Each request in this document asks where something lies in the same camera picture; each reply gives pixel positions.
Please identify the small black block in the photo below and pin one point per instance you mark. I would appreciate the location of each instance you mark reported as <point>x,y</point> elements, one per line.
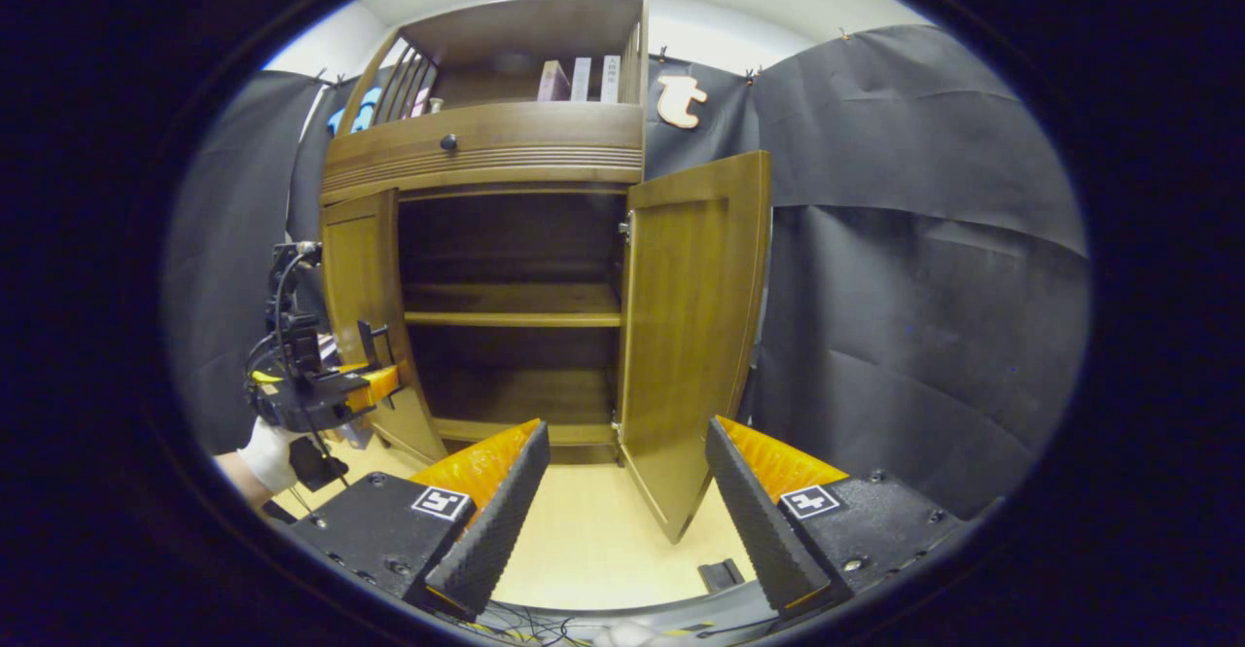
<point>722,575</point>

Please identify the wooden double-door shoe cabinet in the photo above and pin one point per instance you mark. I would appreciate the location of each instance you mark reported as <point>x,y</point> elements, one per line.
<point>515,302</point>

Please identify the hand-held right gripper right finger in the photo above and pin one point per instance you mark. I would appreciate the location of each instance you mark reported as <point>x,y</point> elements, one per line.
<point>759,530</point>

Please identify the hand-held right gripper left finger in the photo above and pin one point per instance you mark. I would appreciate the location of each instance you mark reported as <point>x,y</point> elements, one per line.
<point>496,530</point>

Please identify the wooden cabinet drawer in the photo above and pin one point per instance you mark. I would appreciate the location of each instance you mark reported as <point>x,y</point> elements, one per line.
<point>545,136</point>

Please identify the wooden shoe cabinet door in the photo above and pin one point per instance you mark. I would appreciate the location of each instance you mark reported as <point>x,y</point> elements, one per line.
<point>365,268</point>
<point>691,336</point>

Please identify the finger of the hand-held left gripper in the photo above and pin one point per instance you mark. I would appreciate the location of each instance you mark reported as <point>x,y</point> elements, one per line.
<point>372,345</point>
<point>374,386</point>

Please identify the black backdrop cloth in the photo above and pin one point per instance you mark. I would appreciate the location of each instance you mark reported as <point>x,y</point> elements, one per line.
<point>924,287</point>

